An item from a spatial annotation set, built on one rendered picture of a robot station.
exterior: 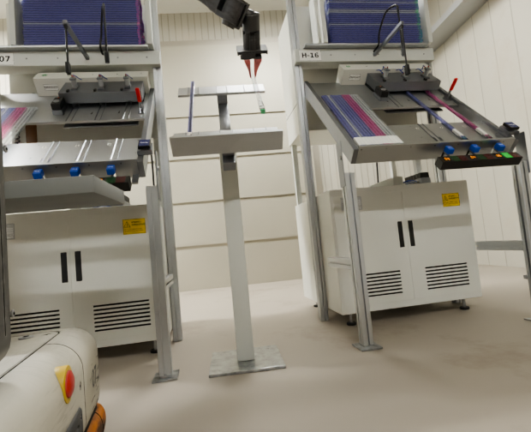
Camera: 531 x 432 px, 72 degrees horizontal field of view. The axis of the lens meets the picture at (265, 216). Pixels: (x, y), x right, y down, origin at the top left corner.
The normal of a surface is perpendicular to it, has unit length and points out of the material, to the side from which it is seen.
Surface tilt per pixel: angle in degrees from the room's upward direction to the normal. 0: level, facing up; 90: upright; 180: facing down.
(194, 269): 90
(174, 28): 90
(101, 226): 90
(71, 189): 90
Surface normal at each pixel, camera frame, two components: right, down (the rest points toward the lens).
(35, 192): 0.10, -0.08
